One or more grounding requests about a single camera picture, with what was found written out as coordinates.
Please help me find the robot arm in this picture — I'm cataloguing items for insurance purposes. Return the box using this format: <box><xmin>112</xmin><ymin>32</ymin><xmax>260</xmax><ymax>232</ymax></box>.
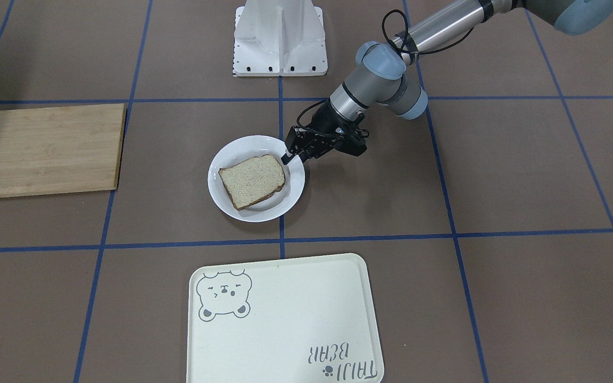
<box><xmin>281</xmin><ymin>1</ymin><xmax>613</xmax><ymax>165</ymax></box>

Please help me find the wooden cutting board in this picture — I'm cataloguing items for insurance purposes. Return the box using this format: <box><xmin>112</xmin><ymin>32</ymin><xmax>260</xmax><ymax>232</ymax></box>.
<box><xmin>0</xmin><ymin>103</ymin><xmax>127</xmax><ymax>198</ymax></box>

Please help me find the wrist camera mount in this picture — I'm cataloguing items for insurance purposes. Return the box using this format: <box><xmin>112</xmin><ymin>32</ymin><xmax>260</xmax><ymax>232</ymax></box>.
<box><xmin>333</xmin><ymin>112</ymin><xmax>370</xmax><ymax>157</ymax></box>

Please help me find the cream bear serving tray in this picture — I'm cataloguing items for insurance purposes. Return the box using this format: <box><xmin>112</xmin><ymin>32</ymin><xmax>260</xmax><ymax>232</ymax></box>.
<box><xmin>186</xmin><ymin>254</ymin><xmax>385</xmax><ymax>382</ymax></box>

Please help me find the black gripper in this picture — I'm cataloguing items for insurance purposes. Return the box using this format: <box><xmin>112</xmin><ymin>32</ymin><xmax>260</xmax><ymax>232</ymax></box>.
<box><xmin>280</xmin><ymin>101</ymin><xmax>347</xmax><ymax>164</ymax></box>

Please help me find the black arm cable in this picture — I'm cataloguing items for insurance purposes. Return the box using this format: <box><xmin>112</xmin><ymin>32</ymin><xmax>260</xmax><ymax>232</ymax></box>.
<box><xmin>296</xmin><ymin>10</ymin><xmax>475</xmax><ymax>126</ymax></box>

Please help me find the bread slice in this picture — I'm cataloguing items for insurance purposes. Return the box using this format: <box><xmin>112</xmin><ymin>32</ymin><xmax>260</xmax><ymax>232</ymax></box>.
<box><xmin>218</xmin><ymin>154</ymin><xmax>286</xmax><ymax>211</ymax></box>

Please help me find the white camera mast base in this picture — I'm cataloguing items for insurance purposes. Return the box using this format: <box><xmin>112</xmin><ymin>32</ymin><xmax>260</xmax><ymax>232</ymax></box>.
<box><xmin>232</xmin><ymin>1</ymin><xmax>328</xmax><ymax>77</ymax></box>

